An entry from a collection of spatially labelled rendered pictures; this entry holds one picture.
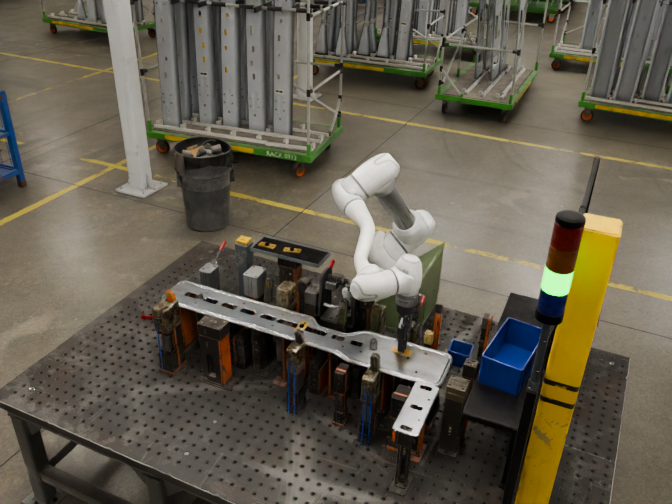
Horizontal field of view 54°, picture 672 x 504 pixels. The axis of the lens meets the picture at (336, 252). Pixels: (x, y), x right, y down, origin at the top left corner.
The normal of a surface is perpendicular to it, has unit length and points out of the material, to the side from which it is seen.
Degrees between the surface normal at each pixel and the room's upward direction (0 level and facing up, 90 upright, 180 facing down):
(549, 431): 90
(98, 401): 0
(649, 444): 0
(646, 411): 0
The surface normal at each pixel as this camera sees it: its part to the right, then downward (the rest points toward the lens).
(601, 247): -0.41, 0.45
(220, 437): 0.02, -0.87
